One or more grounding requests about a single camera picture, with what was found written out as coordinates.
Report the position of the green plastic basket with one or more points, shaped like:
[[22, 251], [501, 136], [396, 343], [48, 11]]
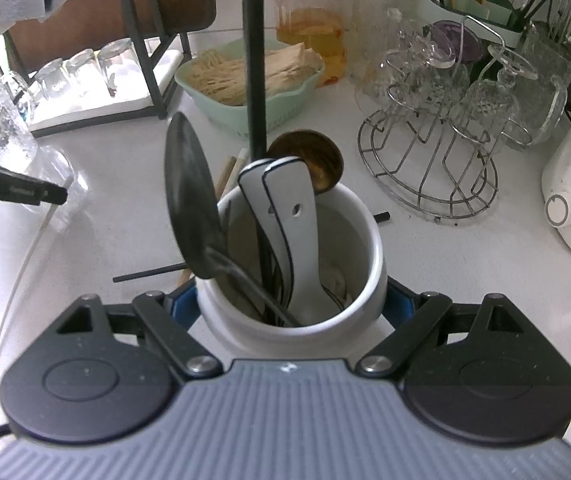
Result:
[[225, 120]]

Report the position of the crystal goblet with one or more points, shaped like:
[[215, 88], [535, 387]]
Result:
[[490, 110]]

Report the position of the clear glass jug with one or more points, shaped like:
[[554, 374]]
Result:
[[370, 35]]

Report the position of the dried thin noodles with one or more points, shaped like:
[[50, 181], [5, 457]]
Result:
[[220, 80]]

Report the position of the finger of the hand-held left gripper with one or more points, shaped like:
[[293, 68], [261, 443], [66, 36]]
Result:
[[15, 185]]

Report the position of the white chopstick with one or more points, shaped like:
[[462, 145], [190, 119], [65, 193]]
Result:
[[21, 290]]

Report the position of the white ceramic jar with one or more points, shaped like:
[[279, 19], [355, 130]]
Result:
[[215, 320]]

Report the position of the plastic jar red lid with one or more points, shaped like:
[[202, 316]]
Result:
[[310, 35]]

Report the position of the black metal dish rack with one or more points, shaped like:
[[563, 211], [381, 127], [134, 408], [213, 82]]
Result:
[[140, 35]]

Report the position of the steel spoon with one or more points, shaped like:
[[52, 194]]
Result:
[[190, 200]]

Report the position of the clear glass cup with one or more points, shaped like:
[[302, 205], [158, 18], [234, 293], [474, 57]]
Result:
[[415, 75]]

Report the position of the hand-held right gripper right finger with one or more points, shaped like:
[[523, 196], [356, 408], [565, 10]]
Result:
[[400, 305]]

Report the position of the white ceramic spoon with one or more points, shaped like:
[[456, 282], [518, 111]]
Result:
[[253, 185], [298, 240]]

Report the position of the wooden cutting board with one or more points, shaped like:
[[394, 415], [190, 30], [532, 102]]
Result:
[[180, 0]]

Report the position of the purple lid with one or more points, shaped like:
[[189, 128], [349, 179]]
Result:
[[458, 42]]

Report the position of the clear drinking glass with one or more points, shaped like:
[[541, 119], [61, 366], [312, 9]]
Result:
[[55, 82], [118, 65], [85, 72]]

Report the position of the brown wooden spoon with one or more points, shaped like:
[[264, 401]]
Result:
[[320, 160]]

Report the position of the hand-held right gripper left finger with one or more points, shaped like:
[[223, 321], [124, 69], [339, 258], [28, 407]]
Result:
[[185, 307]]

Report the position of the tall textured glass pitcher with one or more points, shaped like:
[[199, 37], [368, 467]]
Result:
[[540, 90]]

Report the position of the dried flat beancurd strips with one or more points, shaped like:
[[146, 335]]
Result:
[[290, 67]]

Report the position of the black chopstick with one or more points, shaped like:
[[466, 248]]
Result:
[[150, 271], [255, 85]]

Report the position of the white drip tray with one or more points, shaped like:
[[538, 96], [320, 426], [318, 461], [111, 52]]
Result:
[[115, 110]]

